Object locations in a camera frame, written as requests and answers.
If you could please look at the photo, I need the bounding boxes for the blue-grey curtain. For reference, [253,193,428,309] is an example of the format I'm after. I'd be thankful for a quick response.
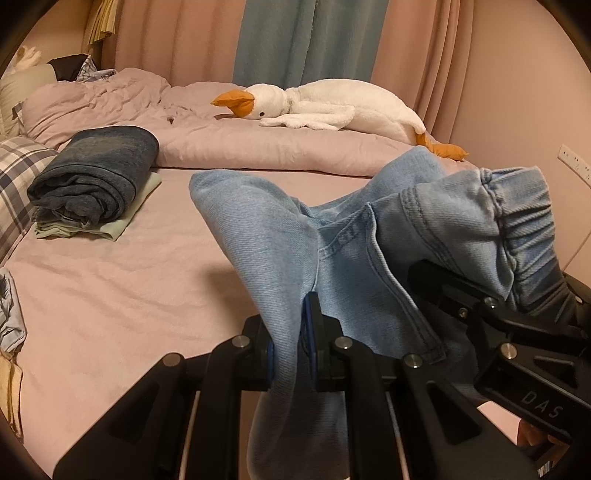
[232,0,382,90]

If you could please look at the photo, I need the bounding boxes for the blue checked shirt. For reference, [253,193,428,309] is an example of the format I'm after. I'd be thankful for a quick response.
[76,58,118,84]

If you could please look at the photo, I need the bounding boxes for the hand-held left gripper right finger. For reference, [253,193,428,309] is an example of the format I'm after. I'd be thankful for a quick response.
[302,291,539,480]

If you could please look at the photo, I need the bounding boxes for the plaid pillow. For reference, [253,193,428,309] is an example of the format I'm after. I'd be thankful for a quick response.
[0,136,58,266]

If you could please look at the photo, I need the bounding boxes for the crumpled light blue cloth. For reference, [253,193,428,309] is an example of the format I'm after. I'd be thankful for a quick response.
[0,268,26,354]

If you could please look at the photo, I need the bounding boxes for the pink quilt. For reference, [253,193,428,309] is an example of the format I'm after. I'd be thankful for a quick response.
[21,68,476,178]

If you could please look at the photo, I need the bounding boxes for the yellow striped cloth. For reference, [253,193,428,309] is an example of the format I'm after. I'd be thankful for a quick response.
[85,0,121,47]

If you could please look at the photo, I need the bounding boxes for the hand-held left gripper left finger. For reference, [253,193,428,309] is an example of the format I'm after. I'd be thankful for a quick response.
[53,315,274,480]

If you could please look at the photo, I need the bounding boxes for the folded light green cloth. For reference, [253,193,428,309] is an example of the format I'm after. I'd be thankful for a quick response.
[34,171,162,241]

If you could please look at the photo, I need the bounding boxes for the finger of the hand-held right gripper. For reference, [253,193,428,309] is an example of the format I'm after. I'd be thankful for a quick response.
[407,260,532,370]
[561,272,591,333]

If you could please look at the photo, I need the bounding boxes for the pink curtain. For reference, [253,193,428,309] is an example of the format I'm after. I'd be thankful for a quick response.
[369,0,472,139]
[113,0,245,88]

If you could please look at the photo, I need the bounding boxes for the dark cloth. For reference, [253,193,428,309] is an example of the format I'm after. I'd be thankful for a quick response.
[48,54,93,83]

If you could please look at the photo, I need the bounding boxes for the light blue denim pants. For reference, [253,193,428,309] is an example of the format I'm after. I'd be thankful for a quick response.
[188,147,571,480]

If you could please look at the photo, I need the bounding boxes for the person's right hand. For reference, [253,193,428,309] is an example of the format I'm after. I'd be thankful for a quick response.
[516,420,571,450]

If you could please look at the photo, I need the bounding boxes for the folded dark blue jeans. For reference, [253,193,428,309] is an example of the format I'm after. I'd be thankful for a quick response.
[27,126,160,223]

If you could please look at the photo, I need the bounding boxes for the beige pillow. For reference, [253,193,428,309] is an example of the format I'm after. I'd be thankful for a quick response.
[0,62,58,137]

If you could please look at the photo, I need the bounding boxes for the small cream plush toy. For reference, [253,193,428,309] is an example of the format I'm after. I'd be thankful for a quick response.
[11,46,41,75]

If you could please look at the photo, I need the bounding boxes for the white goose plush toy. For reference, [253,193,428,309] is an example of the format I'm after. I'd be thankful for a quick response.
[211,79,469,162]

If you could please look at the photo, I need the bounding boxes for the white wall socket strip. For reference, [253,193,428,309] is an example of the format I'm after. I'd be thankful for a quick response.
[558,144,591,183]

